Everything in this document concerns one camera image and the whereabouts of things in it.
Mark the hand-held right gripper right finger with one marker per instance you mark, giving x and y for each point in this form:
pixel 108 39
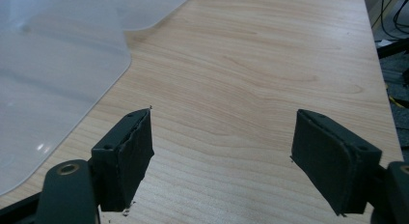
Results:
pixel 334 159

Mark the translucent plastic mat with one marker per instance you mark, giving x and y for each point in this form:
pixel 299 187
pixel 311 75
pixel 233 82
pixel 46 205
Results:
pixel 58 72

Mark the black metal stand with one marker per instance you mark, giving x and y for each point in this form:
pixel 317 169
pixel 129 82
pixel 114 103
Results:
pixel 393 47

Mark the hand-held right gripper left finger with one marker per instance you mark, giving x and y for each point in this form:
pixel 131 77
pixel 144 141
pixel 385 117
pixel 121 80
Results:
pixel 123 159

